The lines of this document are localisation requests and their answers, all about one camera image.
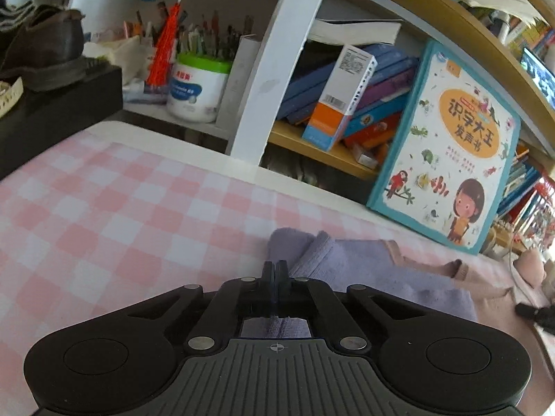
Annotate red tassel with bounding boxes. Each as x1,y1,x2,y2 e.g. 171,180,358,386
147,0,194,87

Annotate row of slanted thin books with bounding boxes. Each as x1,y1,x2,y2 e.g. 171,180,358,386
496,143,547,222

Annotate pink plush toy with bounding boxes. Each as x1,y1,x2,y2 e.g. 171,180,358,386
514,249,549,289

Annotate white can with green lid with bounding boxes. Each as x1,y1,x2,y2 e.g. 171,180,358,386
167,52,232,124

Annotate row of colourful books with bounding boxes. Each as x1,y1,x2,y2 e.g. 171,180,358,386
503,13,555,59

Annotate white cloth bag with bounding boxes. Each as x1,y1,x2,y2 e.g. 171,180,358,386
84,37,152,85

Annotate teal children's picture book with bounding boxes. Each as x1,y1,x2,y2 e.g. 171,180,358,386
366,39,522,255

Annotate smartphone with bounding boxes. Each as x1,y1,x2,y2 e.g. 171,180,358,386
519,45,555,109

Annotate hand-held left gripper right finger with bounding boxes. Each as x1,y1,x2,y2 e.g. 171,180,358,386
275,261,428,353

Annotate thick grey paperback book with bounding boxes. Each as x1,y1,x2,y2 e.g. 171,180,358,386
309,18,403,46

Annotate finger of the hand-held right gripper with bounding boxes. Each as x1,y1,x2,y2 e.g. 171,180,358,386
516,303,555,327

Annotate white and orange toothbrush box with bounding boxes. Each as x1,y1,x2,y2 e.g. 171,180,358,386
302,44,377,152

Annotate stack of blue books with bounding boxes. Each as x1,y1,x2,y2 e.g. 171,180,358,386
277,43,419,126

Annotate wooden bookshelf with white posts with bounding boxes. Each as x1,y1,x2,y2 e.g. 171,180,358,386
228,0,555,269

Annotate bundle of pens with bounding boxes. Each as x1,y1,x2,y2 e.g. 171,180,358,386
123,9,256,59

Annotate purple and pink sweater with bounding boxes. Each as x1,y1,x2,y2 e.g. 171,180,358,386
240,227,555,399

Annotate orange picture book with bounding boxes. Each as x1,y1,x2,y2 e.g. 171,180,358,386
342,113,404,170

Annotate white wristwatch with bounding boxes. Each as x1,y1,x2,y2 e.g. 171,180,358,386
0,77,23,118

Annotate pink checked cartoon table mat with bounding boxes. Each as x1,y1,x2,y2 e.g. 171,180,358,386
0,120,555,416

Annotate black box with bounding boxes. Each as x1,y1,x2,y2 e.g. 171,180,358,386
0,63,124,180

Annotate brown leather shoe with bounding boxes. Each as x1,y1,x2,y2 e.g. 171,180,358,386
0,4,87,92

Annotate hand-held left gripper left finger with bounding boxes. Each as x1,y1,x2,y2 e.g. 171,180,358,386
126,262,275,354

